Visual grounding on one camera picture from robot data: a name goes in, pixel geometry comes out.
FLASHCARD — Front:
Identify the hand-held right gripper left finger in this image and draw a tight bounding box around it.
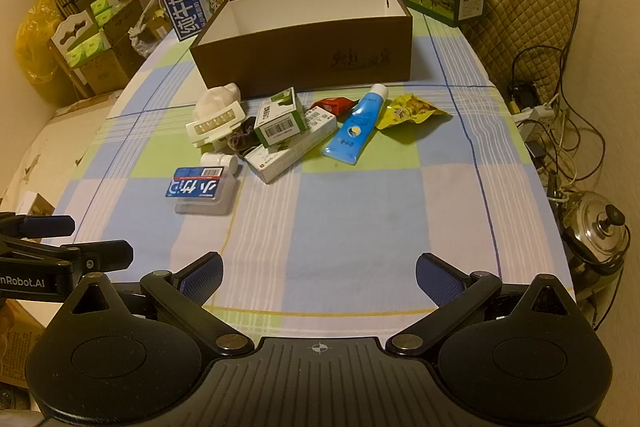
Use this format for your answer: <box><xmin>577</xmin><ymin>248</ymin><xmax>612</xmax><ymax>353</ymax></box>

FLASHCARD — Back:
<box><xmin>60</xmin><ymin>251</ymin><xmax>256</xmax><ymax>358</ymax></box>

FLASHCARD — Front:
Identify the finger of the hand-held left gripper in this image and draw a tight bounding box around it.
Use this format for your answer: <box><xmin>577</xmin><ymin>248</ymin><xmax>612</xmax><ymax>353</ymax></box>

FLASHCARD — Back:
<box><xmin>0</xmin><ymin>213</ymin><xmax>76</xmax><ymax>242</ymax></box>
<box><xmin>0</xmin><ymin>238</ymin><xmax>134</xmax><ymax>272</ymax></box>

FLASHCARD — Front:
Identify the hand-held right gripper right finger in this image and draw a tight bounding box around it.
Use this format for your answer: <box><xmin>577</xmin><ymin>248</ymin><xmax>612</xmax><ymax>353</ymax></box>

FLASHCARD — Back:
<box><xmin>385</xmin><ymin>252</ymin><xmax>583</xmax><ymax>358</ymax></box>

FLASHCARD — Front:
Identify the small white bottle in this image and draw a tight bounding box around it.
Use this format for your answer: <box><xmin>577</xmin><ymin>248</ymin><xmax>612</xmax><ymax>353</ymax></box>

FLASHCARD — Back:
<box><xmin>201</xmin><ymin>152</ymin><xmax>239</xmax><ymax>175</ymax></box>

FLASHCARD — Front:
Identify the long white box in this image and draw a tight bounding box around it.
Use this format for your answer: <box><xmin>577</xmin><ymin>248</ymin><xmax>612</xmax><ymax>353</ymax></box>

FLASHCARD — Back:
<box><xmin>245</xmin><ymin>107</ymin><xmax>337</xmax><ymax>184</ymax></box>

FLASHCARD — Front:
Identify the dark snack packet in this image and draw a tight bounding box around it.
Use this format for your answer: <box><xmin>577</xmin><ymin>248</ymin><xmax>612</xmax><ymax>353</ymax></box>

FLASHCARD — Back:
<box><xmin>226</xmin><ymin>119</ymin><xmax>261</xmax><ymax>154</ymax></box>

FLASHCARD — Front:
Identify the white pill organizer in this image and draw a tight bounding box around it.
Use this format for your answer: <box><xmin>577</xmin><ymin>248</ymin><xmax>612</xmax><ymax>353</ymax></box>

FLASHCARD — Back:
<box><xmin>186</xmin><ymin>103</ymin><xmax>247</xmax><ymax>148</ymax></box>

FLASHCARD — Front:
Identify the blue tube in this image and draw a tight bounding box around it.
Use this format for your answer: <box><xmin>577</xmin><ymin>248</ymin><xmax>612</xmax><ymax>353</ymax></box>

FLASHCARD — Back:
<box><xmin>322</xmin><ymin>83</ymin><xmax>390</xmax><ymax>164</ymax></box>

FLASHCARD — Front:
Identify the green and white medicine box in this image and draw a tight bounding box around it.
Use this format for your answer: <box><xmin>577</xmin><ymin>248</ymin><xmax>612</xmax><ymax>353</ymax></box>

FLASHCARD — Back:
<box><xmin>253</xmin><ymin>88</ymin><xmax>307</xmax><ymax>146</ymax></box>

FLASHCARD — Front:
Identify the yellow snack packet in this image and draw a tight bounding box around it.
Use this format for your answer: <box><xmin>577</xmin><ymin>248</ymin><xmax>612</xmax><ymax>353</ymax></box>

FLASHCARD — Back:
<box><xmin>375</xmin><ymin>93</ymin><xmax>453</xmax><ymax>131</ymax></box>

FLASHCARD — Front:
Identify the white cloth pouch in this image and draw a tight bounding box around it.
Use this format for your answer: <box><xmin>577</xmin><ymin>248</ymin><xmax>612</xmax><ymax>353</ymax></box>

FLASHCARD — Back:
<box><xmin>195</xmin><ymin>83</ymin><xmax>243</xmax><ymax>122</ymax></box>

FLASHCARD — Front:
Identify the red snack packet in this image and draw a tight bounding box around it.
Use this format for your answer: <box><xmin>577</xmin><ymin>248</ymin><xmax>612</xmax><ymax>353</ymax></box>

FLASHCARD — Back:
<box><xmin>309</xmin><ymin>98</ymin><xmax>357</xmax><ymax>118</ymax></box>

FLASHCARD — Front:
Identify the brown cardboard box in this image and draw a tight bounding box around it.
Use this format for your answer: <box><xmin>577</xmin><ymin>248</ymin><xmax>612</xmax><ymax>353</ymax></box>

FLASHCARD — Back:
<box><xmin>189</xmin><ymin>0</ymin><xmax>414</xmax><ymax>99</ymax></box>

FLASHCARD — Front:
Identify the flat cardboard piece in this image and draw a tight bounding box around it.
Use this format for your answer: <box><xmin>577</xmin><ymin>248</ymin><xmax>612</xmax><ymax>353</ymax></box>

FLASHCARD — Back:
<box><xmin>0</xmin><ymin>298</ymin><xmax>47</xmax><ymax>389</ymax></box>

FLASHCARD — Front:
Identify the beige printed sheet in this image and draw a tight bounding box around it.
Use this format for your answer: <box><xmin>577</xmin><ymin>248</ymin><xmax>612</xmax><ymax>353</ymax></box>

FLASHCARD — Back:
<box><xmin>0</xmin><ymin>91</ymin><xmax>122</xmax><ymax>212</ymax></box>

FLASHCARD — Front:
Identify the plain cardboard box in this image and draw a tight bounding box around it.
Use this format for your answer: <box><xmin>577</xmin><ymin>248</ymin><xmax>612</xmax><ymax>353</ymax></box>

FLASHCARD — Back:
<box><xmin>77</xmin><ymin>34</ymin><xmax>142</xmax><ymax>98</ymax></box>

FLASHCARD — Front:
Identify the yellow plastic bag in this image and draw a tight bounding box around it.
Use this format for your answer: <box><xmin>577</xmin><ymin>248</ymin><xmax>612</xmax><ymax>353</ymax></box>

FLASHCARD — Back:
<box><xmin>15</xmin><ymin>0</ymin><xmax>76</xmax><ymax>105</ymax></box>

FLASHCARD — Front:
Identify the white carrier of green packs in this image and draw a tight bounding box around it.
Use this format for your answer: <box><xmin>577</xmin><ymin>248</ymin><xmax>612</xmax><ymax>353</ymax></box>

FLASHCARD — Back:
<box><xmin>50</xmin><ymin>13</ymin><xmax>108</xmax><ymax>70</ymax></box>

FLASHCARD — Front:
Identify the white power strip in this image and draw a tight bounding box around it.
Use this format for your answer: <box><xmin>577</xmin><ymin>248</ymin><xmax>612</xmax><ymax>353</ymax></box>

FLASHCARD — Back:
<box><xmin>512</xmin><ymin>103</ymin><xmax>557</xmax><ymax>124</ymax></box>

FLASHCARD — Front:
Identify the white plastic bag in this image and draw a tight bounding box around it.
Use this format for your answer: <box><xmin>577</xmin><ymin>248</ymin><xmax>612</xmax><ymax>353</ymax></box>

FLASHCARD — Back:
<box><xmin>129</xmin><ymin>0</ymin><xmax>171</xmax><ymax>58</ymax></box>

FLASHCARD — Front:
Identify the quilted chair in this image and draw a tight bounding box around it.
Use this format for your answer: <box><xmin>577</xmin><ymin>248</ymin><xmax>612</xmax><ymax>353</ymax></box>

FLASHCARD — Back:
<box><xmin>462</xmin><ymin>0</ymin><xmax>576</xmax><ymax>95</ymax></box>

